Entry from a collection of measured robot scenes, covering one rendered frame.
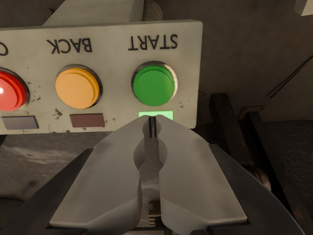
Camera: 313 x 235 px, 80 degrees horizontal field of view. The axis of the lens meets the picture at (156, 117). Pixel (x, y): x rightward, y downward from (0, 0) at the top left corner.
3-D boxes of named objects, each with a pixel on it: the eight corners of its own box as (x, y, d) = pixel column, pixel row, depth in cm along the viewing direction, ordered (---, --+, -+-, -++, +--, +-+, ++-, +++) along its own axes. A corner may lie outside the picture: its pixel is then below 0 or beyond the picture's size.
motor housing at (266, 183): (227, 107, 107) (263, 208, 72) (188, 108, 108) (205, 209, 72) (233, 90, 98) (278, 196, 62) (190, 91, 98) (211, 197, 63)
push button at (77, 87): (104, 101, 20) (100, 109, 19) (68, 103, 21) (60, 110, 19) (97, 64, 18) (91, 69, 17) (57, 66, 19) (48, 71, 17)
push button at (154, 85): (173, 99, 20) (175, 106, 19) (136, 100, 20) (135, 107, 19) (173, 61, 18) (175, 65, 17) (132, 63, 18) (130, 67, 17)
